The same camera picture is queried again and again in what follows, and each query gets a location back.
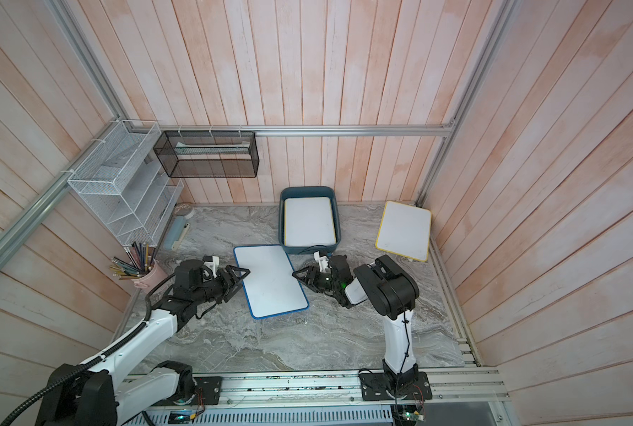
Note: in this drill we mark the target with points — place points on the light blue stapler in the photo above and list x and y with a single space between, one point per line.
174 233

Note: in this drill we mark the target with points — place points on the black mesh wall basket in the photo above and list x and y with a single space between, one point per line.
208 154

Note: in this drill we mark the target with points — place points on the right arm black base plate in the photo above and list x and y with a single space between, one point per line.
382 386

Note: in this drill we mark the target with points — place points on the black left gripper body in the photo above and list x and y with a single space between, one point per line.
212 289

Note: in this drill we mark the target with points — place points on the blue-framed whiteboard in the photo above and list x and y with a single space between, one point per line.
270 288

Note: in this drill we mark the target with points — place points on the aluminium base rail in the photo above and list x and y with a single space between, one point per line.
342 388

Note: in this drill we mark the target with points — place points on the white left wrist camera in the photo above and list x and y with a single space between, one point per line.
212 263

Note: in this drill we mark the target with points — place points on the yellow-framed whiteboard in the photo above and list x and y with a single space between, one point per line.
309 222
405 231

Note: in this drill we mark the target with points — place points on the white wire wall shelf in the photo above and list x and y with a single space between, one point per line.
125 185

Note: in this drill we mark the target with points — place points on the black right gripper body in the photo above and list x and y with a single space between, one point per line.
328 285

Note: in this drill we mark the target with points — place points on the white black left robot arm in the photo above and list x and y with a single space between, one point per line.
96 391

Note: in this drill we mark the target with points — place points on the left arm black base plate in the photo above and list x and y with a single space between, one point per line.
204 391

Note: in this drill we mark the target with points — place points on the aluminium horizontal wall rail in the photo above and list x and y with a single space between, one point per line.
425 130

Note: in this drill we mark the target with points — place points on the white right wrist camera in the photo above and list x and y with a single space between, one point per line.
322 258

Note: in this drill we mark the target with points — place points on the small clear tape roll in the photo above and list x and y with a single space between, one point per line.
184 210

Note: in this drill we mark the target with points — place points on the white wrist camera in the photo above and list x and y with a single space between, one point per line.
322 258
212 263

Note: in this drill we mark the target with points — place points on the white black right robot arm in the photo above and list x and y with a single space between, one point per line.
393 293

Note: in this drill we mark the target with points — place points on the teal plastic storage box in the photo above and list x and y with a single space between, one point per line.
303 192

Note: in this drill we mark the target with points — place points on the pink pencil cup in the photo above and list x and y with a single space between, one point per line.
151 280

